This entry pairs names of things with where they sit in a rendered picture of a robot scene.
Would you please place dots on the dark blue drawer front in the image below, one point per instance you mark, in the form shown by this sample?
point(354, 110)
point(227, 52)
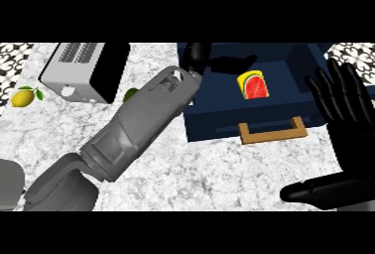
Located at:
point(214, 117)

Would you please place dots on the yellow lemon with green leaves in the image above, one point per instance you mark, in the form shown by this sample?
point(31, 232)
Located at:
point(22, 98)

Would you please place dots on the white and black toaster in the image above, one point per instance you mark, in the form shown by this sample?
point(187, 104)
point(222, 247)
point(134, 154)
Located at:
point(82, 72)

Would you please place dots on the dark blue open drawer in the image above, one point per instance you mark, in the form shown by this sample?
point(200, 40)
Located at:
point(282, 76)

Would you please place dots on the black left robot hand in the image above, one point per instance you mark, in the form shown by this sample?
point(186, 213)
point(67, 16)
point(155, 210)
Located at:
point(196, 54)

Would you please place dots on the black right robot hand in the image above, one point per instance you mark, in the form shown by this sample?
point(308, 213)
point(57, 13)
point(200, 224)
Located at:
point(351, 139)

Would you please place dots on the yellow cup with watermelon print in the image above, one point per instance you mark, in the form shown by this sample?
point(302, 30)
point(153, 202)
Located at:
point(253, 86)

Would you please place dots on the small green fruit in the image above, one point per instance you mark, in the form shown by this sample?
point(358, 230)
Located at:
point(129, 95)

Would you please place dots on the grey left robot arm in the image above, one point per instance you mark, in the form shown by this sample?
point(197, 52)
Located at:
point(131, 125)

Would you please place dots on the grey robot torso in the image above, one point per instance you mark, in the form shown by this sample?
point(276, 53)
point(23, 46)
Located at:
point(10, 185)

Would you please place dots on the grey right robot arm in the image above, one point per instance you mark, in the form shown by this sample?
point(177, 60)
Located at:
point(358, 207)

